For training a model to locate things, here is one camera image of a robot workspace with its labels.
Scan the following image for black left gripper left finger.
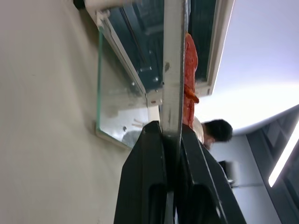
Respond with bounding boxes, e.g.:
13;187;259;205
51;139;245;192
113;120;169;224

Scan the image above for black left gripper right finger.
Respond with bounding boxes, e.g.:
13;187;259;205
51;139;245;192
174;123;247;224

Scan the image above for metal baking tray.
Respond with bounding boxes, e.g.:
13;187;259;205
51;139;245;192
161;0;188;224

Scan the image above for glass toaster oven door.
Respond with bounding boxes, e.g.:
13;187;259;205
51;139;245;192
94;29;162;150

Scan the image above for small orange sausage piece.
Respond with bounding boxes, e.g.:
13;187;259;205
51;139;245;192
184;84;200;105

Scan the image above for red sausage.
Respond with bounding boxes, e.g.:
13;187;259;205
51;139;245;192
183;32;199;130

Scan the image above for glass-door cabinet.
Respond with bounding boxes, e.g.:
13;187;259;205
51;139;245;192
72;0;235;110

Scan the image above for person with black hair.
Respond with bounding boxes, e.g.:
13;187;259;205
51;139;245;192
200;118;234;150

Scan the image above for ceiling light strip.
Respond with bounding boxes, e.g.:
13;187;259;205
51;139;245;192
268;125;299;188

